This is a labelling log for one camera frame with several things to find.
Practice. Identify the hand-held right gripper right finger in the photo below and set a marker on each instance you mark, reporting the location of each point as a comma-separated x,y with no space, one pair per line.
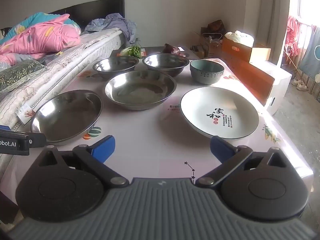
220,148

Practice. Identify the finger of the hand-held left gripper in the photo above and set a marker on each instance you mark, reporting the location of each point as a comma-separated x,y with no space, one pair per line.
37,140
5,128

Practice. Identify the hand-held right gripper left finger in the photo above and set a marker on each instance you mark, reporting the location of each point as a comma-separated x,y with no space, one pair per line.
103,148

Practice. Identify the large stainless steel bowl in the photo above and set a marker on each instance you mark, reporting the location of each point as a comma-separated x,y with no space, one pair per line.
140,90
67,115

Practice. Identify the white ceramic plate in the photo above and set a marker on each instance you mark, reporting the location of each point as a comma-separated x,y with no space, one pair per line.
200,110

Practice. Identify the green ceramic bowl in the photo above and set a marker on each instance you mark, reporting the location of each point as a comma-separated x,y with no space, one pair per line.
206,76

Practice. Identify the small stainless steel bowl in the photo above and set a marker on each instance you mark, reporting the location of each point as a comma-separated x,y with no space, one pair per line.
115,66
165,63

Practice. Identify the mattress label tag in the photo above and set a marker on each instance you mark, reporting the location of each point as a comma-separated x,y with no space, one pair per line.
24,115

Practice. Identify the green patterned pillow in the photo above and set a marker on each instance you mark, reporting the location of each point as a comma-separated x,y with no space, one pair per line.
20,72

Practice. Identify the large white cardboard box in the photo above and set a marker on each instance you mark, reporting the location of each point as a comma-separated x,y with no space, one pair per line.
277,85

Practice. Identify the white mattress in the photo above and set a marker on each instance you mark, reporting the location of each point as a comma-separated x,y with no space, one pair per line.
75,57

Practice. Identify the napa cabbage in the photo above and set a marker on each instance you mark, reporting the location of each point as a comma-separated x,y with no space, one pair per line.
125,52

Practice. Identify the pink quilt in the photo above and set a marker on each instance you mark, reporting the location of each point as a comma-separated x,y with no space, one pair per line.
45,37

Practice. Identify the orange cardboard box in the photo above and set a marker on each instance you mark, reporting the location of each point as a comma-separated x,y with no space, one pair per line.
235,48

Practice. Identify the brown cardboard box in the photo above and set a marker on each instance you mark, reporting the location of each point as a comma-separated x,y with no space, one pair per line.
210,47

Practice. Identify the green leafy herb bunch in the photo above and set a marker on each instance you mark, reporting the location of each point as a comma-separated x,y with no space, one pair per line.
135,51

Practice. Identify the white shoe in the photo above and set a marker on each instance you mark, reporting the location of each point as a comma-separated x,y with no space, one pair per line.
302,87
297,82

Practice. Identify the orange packet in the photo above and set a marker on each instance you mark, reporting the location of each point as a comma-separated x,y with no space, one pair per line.
143,53

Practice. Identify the smartphone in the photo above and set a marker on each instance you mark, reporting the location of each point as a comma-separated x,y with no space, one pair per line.
181,48

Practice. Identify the dark red vegetable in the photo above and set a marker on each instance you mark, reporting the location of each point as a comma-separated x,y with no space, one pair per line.
171,49

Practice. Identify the metal drying rack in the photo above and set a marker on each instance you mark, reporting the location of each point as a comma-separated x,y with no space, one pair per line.
312,85

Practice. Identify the white plastic bag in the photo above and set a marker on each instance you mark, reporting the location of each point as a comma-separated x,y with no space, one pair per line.
238,37

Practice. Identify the thin wooden stick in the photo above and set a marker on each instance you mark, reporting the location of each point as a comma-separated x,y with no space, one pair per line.
292,62

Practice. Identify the dark red bag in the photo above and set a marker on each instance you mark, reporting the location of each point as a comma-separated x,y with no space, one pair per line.
217,26

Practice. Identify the blue-grey clothes pile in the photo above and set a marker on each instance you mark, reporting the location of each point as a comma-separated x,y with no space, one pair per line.
117,23

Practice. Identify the blue hanging towel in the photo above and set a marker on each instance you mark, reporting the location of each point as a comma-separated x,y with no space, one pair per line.
310,55

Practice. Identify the pink hanging garment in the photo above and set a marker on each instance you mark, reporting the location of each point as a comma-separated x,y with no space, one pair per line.
292,37

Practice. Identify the black bed headboard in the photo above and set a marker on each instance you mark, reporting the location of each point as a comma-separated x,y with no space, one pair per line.
100,10

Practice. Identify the window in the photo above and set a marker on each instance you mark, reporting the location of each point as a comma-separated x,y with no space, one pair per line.
307,0

